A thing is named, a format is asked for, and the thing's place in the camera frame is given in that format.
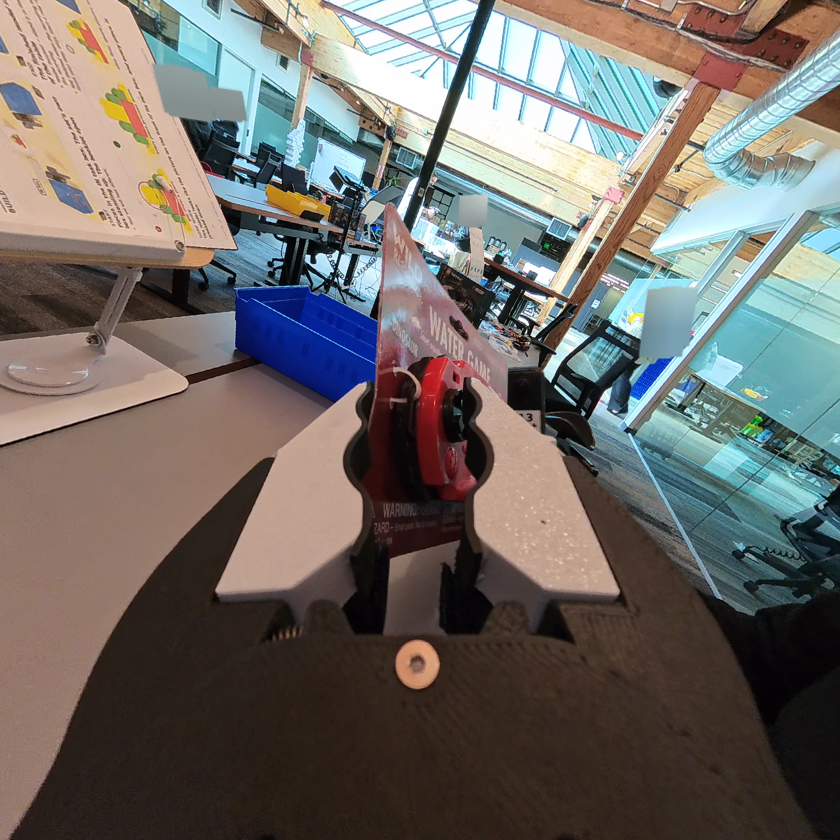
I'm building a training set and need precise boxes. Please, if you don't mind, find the yellow plastic bin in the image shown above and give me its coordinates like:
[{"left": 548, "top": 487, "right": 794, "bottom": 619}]
[{"left": 264, "top": 184, "right": 332, "bottom": 221}]

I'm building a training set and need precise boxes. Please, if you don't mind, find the silver air duct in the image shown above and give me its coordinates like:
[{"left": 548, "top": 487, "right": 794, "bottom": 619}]
[{"left": 702, "top": 29, "right": 840, "bottom": 191}]

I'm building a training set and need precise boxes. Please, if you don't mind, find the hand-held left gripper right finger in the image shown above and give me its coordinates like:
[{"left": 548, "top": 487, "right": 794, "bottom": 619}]
[{"left": 441, "top": 379, "right": 621, "bottom": 634}]

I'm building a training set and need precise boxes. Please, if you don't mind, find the wooden office desk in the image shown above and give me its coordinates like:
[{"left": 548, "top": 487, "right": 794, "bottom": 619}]
[{"left": 206, "top": 172, "right": 378, "bottom": 304}]

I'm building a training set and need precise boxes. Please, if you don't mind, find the red handheld toy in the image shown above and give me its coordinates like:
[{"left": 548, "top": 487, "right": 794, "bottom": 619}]
[{"left": 364, "top": 202, "right": 510, "bottom": 559}]

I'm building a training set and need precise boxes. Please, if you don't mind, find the blue plastic bin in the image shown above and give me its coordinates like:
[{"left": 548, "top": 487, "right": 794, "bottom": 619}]
[{"left": 234, "top": 285, "right": 380, "bottom": 403}]

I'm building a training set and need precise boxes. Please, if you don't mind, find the person's dark clothing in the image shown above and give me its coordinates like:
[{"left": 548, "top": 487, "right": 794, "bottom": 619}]
[{"left": 699, "top": 587, "right": 840, "bottom": 840}]

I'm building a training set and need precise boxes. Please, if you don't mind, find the black rolling office chair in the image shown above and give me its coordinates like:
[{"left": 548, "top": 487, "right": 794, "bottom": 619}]
[{"left": 731, "top": 489, "right": 840, "bottom": 599}]

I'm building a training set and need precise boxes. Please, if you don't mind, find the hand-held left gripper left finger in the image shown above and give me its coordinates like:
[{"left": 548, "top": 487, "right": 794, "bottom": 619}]
[{"left": 215, "top": 382, "right": 391, "bottom": 634}]

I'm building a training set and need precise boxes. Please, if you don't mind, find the printed instruction sheet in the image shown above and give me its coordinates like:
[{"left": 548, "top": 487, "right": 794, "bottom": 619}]
[{"left": 0, "top": 0, "right": 238, "bottom": 252}]

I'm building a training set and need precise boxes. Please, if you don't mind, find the black vertical pole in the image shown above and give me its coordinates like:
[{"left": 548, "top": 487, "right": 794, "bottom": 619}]
[{"left": 402, "top": 0, "right": 497, "bottom": 231}]

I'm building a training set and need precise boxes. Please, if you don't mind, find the white whiteboard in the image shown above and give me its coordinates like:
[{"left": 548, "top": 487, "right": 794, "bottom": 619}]
[{"left": 308, "top": 136, "right": 367, "bottom": 193}]

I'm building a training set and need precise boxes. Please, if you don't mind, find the black mesh office chair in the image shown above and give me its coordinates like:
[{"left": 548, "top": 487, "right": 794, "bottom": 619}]
[{"left": 543, "top": 320, "right": 641, "bottom": 422}]

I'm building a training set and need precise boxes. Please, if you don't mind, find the black toy car box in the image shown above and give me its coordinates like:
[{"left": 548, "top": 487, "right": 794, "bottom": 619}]
[{"left": 436, "top": 262, "right": 497, "bottom": 329}]

